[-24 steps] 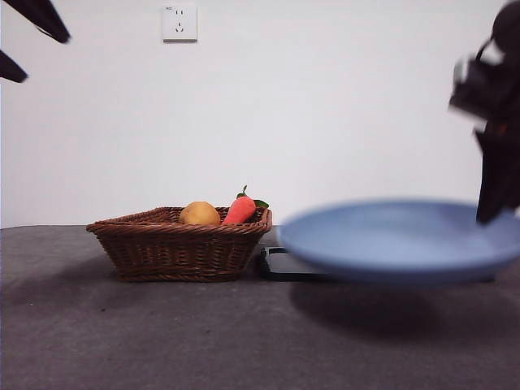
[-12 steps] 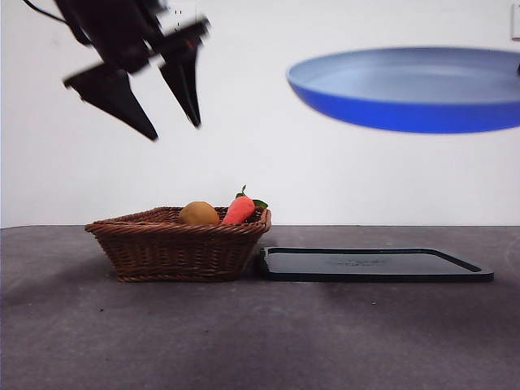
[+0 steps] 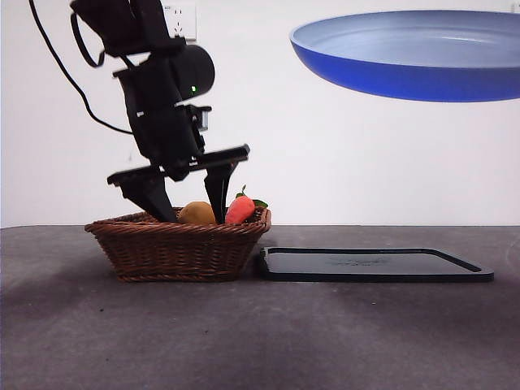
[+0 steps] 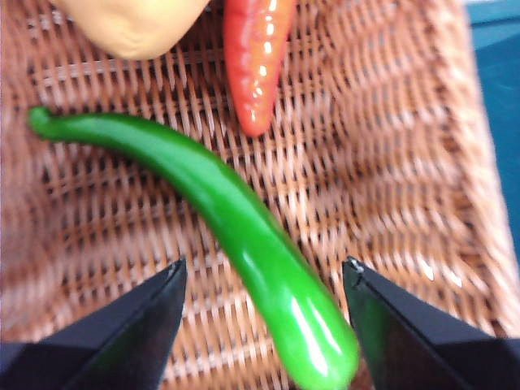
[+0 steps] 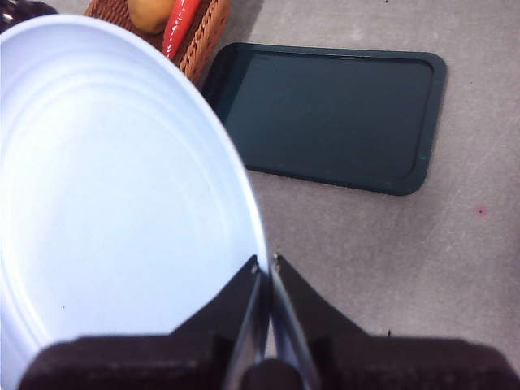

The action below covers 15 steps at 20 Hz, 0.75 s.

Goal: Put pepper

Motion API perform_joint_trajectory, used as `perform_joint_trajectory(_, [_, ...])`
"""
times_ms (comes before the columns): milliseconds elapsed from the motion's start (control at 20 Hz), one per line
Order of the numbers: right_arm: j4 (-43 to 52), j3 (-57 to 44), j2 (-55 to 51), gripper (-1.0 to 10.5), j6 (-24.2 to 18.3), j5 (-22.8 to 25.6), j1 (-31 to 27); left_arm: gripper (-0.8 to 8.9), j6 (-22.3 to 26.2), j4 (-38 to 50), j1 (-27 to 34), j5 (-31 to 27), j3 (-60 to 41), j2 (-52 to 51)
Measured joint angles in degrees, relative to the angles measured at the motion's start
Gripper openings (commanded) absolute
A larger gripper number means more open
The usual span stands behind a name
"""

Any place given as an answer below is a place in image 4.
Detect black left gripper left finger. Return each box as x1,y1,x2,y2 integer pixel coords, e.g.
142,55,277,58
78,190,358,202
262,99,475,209
0,258,189,390

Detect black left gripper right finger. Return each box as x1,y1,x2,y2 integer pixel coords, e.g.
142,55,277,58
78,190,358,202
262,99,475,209
341,255,520,390

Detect green chili pepper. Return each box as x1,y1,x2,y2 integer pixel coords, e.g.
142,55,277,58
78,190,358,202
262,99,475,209
27,106,361,390

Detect brown woven wicker basket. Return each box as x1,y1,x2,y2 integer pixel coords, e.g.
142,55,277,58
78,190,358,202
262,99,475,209
0,0,520,390

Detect orange carrot with green leaves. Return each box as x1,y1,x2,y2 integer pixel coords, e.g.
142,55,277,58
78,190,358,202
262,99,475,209
223,0,297,137

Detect yellow-brown potato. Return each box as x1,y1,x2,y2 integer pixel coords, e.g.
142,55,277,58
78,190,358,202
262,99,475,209
52,0,212,61

